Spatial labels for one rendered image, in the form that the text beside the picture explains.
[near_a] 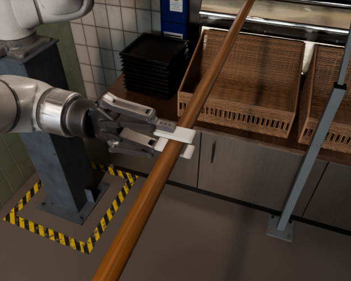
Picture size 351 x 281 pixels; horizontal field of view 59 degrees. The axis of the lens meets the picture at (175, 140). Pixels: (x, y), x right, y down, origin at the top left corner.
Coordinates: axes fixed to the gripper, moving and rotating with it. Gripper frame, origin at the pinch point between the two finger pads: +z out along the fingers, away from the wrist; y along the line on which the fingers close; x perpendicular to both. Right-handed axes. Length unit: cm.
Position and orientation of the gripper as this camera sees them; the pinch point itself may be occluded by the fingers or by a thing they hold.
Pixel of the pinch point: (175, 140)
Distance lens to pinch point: 55.4
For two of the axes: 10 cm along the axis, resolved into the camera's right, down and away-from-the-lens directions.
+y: -0.1, 7.3, 6.8
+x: -3.3, 6.4, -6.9
